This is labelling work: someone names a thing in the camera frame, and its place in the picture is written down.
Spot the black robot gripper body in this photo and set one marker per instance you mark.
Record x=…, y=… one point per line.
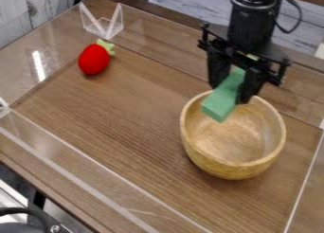
x=245, y=42

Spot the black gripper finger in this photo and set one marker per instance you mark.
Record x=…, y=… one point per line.
x=218, y=67
x=253, y=81

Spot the green rectangular block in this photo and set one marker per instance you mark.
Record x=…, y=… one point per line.
x=219, y=102

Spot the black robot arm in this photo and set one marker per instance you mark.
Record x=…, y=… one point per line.
x=243, y=45

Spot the light wooden bowl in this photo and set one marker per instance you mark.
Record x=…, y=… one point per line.
x=238, y=148

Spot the red toy strawberry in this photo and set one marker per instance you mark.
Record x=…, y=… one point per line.
x=93, y=58

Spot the clear acrylic corner bracket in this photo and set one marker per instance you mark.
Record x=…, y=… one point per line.
x=104, y=28

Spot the clear acrylic tray wall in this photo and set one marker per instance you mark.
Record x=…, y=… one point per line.
x=108, y=203

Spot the black metal table frame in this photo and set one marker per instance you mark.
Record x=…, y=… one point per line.
x=47, y=223

